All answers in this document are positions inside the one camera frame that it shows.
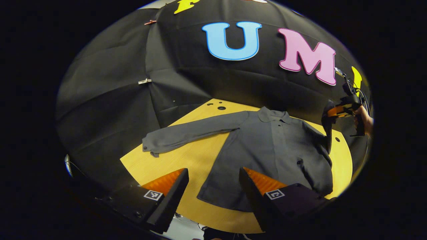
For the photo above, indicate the white cloth clip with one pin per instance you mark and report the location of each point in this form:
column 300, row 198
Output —
column 144, row 81

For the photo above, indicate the black backdrop cloth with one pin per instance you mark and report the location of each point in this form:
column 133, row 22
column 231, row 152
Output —
column 116, row 83

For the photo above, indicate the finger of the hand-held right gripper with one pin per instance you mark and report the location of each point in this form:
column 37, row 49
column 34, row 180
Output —
column 338, row 110

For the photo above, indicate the grey long-sleeved shirt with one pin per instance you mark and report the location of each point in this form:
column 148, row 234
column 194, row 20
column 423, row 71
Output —
column 273, row 150

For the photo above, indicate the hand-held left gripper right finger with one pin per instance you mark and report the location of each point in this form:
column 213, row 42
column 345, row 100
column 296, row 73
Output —
column 253, row 200

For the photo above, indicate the red cloth clip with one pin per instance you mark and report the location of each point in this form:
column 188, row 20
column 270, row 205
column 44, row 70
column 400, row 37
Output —
column 150, row 22

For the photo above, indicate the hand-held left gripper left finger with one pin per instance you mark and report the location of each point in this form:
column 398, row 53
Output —
column 173, row 200

